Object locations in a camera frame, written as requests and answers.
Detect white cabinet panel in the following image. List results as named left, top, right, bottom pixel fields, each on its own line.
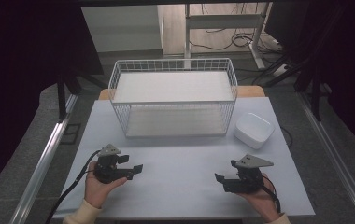
left=80, top=4, right=164, bottom=53

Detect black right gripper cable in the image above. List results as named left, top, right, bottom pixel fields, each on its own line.
left=260, top=175, right=282, bottom=215

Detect black floor cables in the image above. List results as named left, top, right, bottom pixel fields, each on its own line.
left=188, top=3, right=281, bottom=53

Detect person's right hand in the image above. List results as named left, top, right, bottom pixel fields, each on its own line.
left=236, top=176, right=281, bottom=224

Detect thin black cable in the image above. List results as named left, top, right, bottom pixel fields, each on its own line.
left=279, top=125, right=293, bottom=149

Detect person's left hand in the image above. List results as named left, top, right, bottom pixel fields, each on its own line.
left=83, top=169, right=129, bottom=210

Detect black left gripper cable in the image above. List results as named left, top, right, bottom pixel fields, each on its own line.
left=45, top=149, right=101, bottom=224

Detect white table mat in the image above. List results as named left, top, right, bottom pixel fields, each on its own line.
left=52, top=96, right=316, bottom=219

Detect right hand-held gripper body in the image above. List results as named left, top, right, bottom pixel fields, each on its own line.
left=223, top=154, right=275, bottom=195

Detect white metal desk frame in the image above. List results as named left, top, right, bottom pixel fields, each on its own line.
left=183, top=2, right=274, bottom=70

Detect white wire basket shelf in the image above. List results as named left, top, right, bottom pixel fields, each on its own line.
left=107, top=58, right=239, bottom=138

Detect white square bowl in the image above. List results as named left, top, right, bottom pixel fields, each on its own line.
left=233, top=112, right=276, bottom=150

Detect black metal stand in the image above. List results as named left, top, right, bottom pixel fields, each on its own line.
left=293, top=69, right=324, bottom=122
left=56, top=66, right=108, bottom=123

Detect white power strip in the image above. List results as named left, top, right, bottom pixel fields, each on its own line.
left=272, top=63, right=291, bottom=77

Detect silver metal rail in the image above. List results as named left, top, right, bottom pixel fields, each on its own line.
left=8, top=93, right=78, bottom=224
left=296, top=92, right=355, bottom=224

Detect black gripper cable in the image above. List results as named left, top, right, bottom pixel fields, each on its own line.
left=45, top=149, right=101, bottom=224
left=260, top=175, right=282, bottom=215

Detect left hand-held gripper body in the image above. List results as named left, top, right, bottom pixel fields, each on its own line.
left=92, top=143, right=135, bottom=185

